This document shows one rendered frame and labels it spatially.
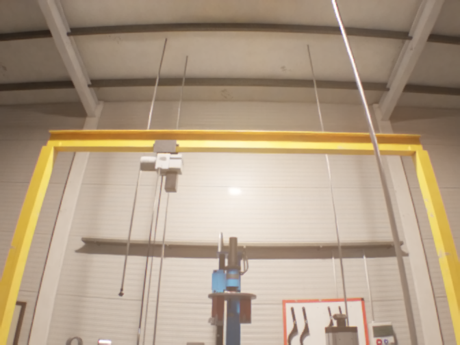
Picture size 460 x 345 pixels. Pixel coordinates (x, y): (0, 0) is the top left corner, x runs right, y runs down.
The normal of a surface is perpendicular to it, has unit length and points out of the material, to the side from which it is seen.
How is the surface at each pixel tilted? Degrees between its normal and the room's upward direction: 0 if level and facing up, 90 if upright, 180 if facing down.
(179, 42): 174
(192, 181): 90
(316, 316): 90
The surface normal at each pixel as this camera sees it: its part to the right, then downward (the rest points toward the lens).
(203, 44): -0.01, 0.81
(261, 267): 0.00, -0.50
